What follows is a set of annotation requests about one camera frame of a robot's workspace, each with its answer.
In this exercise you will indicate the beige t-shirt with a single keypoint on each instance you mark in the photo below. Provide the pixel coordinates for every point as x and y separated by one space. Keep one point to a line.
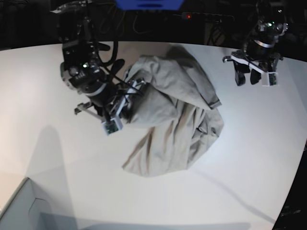
179 108

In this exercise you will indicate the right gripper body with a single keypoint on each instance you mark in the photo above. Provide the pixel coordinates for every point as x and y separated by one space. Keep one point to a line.
110 100

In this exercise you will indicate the blue bin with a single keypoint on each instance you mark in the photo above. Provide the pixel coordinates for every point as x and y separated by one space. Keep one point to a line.
136 5

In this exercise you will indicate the black power strip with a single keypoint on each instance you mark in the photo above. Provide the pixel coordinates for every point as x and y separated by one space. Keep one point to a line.
206 17

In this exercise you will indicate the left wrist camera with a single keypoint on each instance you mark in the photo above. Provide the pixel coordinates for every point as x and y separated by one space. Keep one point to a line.
269 79

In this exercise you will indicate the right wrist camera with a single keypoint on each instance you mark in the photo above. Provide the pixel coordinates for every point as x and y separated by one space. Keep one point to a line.
114 125

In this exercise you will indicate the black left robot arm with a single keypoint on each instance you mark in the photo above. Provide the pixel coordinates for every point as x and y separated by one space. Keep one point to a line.
257 56

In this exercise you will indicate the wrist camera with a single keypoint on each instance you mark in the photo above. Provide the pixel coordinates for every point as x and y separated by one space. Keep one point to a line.
269 79
114 125

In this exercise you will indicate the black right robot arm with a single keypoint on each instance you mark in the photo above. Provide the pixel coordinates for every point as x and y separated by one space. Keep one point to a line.
90 67

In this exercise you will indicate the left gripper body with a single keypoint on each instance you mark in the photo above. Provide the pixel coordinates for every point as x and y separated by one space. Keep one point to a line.
268 64

